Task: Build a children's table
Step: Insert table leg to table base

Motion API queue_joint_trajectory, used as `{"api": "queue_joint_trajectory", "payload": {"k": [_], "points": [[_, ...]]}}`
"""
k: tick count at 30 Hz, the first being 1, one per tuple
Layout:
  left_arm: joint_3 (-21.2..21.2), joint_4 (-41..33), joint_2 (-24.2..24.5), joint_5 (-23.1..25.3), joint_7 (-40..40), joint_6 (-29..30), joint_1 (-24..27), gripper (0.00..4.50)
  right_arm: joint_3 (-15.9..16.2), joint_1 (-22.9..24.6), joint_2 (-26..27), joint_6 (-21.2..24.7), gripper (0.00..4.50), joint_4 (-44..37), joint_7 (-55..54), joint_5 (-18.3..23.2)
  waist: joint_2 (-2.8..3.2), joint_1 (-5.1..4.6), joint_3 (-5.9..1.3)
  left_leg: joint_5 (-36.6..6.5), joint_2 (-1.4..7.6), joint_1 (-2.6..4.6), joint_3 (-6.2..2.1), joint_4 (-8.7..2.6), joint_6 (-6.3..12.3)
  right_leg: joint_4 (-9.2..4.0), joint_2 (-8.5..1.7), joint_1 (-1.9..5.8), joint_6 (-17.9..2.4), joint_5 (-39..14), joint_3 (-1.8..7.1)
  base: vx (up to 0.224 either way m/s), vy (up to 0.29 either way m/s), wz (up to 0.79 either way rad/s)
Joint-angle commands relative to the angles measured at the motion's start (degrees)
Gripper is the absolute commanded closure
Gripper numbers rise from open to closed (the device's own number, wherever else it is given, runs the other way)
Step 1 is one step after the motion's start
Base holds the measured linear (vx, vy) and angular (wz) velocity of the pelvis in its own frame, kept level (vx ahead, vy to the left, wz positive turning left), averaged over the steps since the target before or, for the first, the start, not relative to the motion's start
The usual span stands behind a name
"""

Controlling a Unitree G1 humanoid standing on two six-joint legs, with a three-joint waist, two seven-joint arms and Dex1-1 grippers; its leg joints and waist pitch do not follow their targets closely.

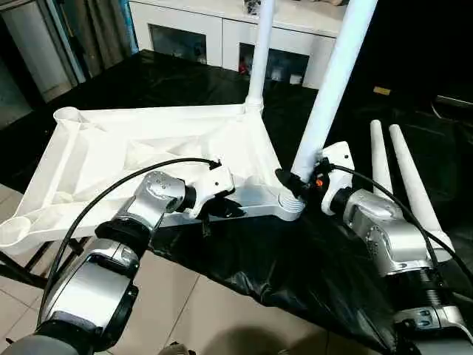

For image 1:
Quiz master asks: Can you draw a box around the white plastic table leg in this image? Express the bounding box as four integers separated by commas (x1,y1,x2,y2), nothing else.
369,119,395,197
388,124,457,260
243,0,277,116
277,0,379,223

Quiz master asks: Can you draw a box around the white plastic table top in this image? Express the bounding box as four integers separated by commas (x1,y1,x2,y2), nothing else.
0,102,308,257

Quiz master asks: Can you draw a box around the black table mat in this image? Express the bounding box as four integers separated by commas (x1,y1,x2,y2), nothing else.
0,47,473,352

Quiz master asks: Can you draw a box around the black long bar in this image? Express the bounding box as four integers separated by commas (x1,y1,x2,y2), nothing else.
435,95,473,109

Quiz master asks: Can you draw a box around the white glass-door cabinet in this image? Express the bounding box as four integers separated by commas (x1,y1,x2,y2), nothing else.
127,0,341,90

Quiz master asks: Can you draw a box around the grey curtain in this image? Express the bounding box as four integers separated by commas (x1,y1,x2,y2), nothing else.
0,0,140,105

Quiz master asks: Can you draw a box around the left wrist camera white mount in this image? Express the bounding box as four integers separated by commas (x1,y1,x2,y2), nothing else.
190,162,237,220

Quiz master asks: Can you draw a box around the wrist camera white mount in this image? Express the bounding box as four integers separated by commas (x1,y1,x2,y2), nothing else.
316,142,356,216
190,162,237,220

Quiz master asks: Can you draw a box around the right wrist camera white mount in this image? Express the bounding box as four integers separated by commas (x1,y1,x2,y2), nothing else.
316,142,356,216

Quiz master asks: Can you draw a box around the black folding table frame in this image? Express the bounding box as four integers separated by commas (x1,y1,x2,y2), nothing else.
0,236,93,290

